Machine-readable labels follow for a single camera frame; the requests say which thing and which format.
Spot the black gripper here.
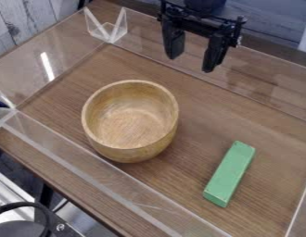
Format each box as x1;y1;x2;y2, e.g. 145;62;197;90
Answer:
158;0;248;73

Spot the green rectangular block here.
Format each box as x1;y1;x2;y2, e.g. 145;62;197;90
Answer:
203;141;256;207

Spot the light brown wooden bowl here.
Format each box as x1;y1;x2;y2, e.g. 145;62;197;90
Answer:
82;80;179;163

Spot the black table leg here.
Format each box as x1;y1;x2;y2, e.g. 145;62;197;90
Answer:
39;184;55;207

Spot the black cable bottom left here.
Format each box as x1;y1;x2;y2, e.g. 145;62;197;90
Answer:
0;201;54;237

